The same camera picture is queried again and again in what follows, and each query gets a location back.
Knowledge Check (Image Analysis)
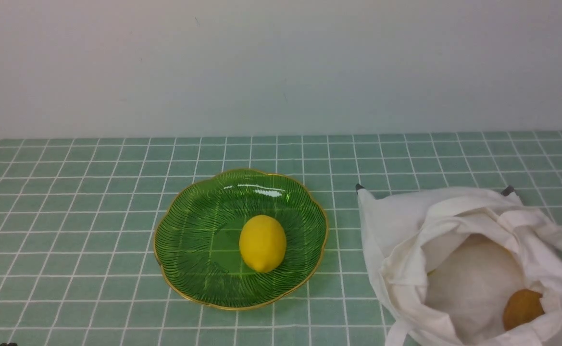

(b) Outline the yellow lemon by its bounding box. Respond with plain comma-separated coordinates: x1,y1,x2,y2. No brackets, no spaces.
239,215,287,273

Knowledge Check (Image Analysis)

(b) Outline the white cloth bag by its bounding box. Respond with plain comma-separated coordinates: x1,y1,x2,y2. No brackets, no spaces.
355,184,562,346

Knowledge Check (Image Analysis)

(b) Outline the brown round fruit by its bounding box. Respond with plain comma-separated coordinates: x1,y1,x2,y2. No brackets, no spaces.
502,289,545,331

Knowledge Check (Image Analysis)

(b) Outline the green glass plate gold rim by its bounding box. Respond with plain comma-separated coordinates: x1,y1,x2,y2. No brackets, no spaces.
153,168,329,311

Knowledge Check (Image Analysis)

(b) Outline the green checkered tablecloth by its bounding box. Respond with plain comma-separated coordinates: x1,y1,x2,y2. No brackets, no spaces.
0,131,562,346

